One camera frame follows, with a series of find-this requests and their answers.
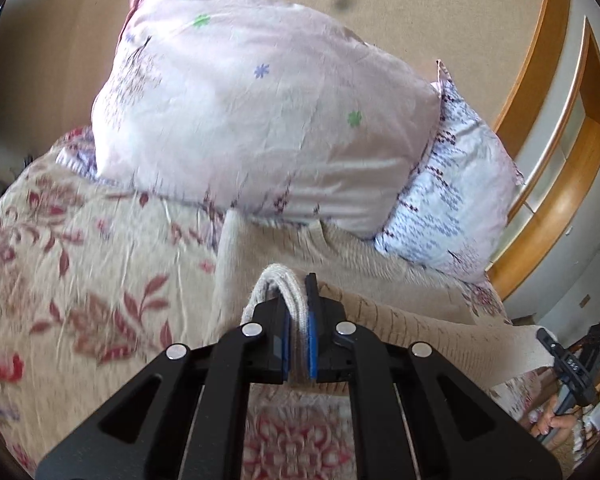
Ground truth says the beige knitted sweater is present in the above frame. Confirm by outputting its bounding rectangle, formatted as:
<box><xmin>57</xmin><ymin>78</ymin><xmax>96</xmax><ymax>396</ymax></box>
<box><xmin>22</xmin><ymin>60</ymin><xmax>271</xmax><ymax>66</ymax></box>
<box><xmin>204</xmin><ymin>210</ymin><xmax>556</xmax><ymax>413</ymax></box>

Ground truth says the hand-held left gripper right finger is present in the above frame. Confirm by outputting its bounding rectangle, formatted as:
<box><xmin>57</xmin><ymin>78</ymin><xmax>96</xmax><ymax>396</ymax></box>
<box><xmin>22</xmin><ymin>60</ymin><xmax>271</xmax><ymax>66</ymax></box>
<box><xmin>304</xmin><ymin>272</ymin><xmax>564</xmax><ymax>480</ymax></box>

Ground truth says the beige floral bed sheet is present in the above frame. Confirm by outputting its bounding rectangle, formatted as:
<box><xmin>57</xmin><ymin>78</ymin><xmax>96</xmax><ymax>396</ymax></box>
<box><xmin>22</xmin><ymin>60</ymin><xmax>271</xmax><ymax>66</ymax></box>
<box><xmin>0</xmin><ymin>125</ymin><xmax>556</xmax><ymax>480</ymax></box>

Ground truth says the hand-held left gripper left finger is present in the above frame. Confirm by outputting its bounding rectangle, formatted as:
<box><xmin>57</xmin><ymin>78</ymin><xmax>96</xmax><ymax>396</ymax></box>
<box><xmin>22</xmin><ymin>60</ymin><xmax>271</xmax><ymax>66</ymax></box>
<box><xmin>35</xmin><ymin>296</ymin><xmax>289</xmax><ymax>480</ymax></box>

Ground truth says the person's right hand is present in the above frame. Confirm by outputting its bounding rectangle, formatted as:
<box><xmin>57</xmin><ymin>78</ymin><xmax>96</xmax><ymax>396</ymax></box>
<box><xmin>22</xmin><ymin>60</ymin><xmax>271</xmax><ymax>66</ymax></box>
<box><xmin>529</xmin><ymin>399</ymin><xmax>583</xmax><ymax>442</ymax></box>

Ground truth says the white pillow with blue print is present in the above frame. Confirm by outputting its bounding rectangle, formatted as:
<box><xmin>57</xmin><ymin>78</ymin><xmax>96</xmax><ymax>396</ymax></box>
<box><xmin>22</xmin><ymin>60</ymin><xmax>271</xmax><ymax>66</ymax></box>
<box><xmin>372</xmin><ymin>59</ymin><xmax>526</xmax><ymax>286</ymax></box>

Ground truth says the pink flower print pillow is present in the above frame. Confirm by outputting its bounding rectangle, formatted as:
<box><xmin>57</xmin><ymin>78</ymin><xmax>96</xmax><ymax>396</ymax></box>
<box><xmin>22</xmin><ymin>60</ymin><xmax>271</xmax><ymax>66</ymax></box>
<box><xmin>91</xmin><ymin>0</ymin><xmax>444</xmax><ymax>241</ymax></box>

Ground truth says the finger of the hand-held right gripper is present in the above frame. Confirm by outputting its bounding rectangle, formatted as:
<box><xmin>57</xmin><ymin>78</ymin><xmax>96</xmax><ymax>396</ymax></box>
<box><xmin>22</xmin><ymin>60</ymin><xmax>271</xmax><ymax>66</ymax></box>
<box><xmin>535</xmin><ymin>326</ymin><xmax>565</xmax><ymax>367</ymax></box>

